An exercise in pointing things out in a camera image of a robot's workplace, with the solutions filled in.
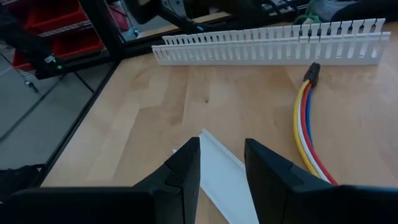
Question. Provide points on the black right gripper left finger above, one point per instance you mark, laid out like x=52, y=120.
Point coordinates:
x=180, y=186

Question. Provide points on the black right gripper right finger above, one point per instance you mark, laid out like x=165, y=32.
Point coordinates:
x=273, y=186

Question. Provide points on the white duct cover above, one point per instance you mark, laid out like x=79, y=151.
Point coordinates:
x=224, y=180

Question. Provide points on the black electronics box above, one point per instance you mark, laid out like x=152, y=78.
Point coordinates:
x=77, y=67

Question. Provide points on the red storage bins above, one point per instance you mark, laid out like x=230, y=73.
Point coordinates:
x=56, y=15

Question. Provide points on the black aluminium table frame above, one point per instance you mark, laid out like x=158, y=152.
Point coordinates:
x=104, y=34

